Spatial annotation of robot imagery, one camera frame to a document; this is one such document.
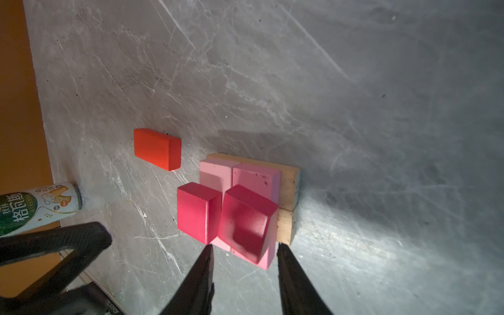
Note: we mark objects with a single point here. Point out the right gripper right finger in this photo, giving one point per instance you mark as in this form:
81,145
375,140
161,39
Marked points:
298,295

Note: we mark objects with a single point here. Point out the red wood block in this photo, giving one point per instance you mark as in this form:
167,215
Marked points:
159,149

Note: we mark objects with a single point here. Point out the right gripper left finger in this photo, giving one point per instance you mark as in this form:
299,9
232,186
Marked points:
195,294

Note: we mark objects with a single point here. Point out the natural wood block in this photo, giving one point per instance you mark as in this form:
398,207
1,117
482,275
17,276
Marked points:
290,178
287,221

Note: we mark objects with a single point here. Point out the light pink wood block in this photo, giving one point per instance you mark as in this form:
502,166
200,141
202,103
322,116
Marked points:
217,174

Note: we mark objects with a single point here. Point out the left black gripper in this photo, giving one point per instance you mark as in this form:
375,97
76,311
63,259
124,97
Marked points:
39,271

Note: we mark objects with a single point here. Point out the green gold tin can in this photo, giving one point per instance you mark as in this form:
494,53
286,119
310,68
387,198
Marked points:
30,209

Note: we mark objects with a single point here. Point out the small magenta cube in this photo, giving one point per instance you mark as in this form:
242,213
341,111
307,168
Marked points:
248,223

